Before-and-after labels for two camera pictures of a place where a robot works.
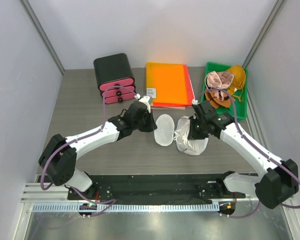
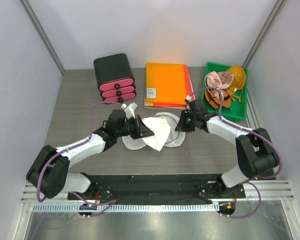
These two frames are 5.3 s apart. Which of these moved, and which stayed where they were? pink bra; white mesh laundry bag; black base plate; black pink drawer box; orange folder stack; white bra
Moved: white bra; white mesh laundry bag
Stayed: orange folder stack; pink bra; black base plate; black pink drawer box
